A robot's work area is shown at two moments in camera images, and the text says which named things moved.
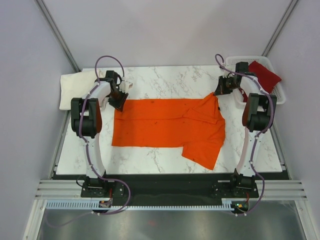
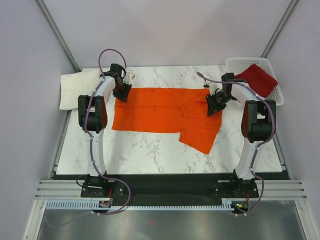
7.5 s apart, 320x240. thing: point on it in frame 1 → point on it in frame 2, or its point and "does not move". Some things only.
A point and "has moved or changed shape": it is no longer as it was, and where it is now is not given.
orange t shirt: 196,124 has moved or changed shape
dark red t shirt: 267,79 does not move
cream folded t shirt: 75,86 does not move
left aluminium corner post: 44,11 does not move
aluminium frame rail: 267,189 does not move
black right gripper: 221,89 → 212,107
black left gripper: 119,105 → 125,95
